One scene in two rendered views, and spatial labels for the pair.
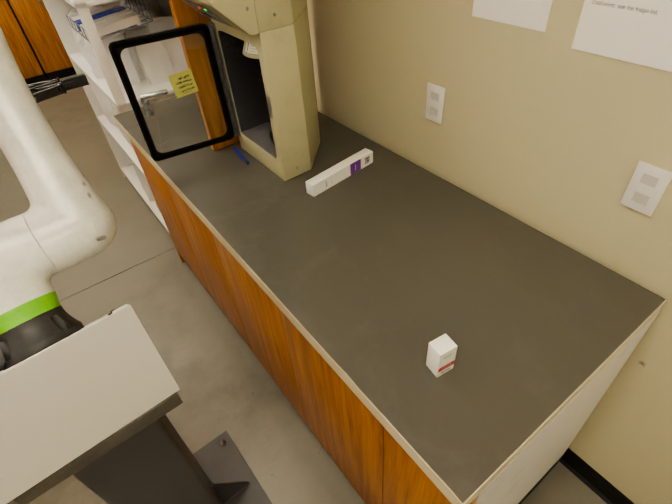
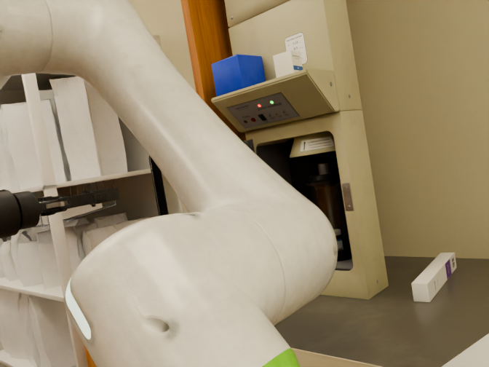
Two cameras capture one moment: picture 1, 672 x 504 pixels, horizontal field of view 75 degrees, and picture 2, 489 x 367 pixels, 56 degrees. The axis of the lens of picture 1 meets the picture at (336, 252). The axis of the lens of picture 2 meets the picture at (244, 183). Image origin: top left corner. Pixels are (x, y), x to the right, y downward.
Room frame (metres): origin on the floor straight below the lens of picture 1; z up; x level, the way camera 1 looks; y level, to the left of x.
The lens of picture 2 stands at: (0.24, 0.65, 1.33)
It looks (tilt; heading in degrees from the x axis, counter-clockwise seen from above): 3 degrees down; 347
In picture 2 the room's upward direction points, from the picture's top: 9 degrees counter-clockwise
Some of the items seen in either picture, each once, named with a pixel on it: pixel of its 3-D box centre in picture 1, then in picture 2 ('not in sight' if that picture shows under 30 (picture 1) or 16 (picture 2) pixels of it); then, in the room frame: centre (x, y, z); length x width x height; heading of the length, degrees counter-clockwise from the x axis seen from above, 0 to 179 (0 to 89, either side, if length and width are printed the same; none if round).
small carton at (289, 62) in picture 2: not in sight; (288, 65); (1.31, 0.25, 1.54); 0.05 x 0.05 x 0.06; 42
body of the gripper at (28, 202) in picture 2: not in sight; (36, 207); (1.26, 0.86, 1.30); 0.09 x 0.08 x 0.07; 124
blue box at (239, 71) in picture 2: not in sight; (239, 76); (1.45, 0.34, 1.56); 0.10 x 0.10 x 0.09; 34
